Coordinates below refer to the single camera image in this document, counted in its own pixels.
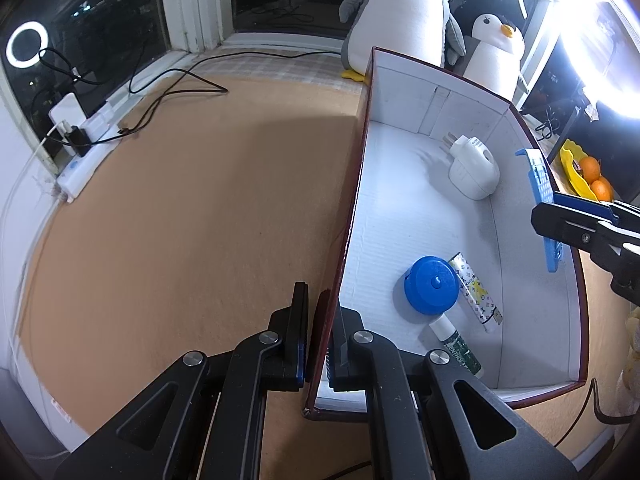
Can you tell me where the blue comb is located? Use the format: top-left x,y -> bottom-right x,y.
515,148 -> 563,273

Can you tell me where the red box white interior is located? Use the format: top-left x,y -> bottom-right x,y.
304,49 -> 589,419

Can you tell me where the orange fruit lower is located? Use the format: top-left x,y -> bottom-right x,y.
590,177 -> 614,202

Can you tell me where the orange fruit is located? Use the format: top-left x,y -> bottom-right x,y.
578,156 -> 601,184
590,177 -> 614,202

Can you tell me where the orange fruit upper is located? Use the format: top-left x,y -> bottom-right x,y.
578,156 -> 601,184

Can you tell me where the green white glue stick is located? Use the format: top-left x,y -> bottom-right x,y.
428,314 -> 484,377

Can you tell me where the yellow fruit bowl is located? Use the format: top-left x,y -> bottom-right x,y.
560,139 -> 598,202

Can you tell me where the patterned white tube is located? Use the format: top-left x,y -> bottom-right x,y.
448,252 -> 503,333

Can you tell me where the blue round tape measure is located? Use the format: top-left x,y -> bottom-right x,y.
404,256 -> 459,315

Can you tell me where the white plug adapter in box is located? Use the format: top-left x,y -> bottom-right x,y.
442,132 -> 500,200

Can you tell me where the small white penguin plush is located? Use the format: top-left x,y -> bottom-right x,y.
462,14 -> 525,101

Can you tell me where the large grey penguin plush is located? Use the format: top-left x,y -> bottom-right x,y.
338,0 -> 466,82

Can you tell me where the black plug adapter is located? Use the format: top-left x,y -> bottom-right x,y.
64,126 -> 92,157

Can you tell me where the white power strip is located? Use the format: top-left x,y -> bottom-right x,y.
54,98 -> 129,203

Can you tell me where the white charger adapter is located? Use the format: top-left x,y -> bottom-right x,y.
48,92 -> 87,134

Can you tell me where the black cable lower right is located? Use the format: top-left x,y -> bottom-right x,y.
549,378 -> 637,449

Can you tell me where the bright ring light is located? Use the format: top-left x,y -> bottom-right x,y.
558,0 -> 639,120

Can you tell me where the black cable on floor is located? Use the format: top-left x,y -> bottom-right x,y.
92,49 -> 346,146

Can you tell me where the small ring light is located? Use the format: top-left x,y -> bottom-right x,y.
6,21 -> 50,70

